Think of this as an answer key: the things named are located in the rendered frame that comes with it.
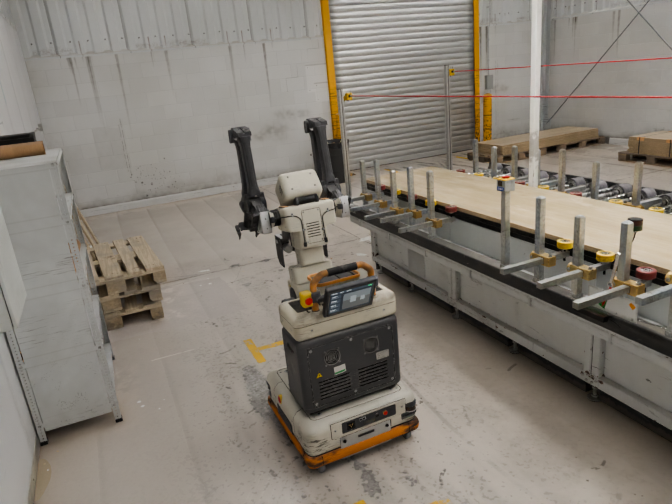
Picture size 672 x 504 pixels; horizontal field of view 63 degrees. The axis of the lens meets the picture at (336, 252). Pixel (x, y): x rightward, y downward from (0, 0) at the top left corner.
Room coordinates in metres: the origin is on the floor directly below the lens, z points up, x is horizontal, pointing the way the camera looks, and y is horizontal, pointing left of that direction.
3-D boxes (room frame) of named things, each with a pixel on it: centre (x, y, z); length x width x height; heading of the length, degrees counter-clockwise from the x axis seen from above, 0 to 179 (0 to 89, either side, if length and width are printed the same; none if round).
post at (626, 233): (2.20, -1.25, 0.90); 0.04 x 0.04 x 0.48; 23
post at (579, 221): (2.44, -1.15, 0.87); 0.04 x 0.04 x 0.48; 23
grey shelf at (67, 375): (3.14, 1.74, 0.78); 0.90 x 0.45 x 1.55; 23
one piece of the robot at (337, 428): (2.28, -0.08, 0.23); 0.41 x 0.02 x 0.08; 113
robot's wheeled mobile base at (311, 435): (2.58, 0.07, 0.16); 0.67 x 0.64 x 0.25; 23
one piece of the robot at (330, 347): (2.49, 0.03, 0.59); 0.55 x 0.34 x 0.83; 113
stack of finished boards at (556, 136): (10.48, -4.06, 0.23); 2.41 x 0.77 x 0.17; 114
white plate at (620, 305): (2.22, -1.21, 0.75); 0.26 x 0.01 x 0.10; 23
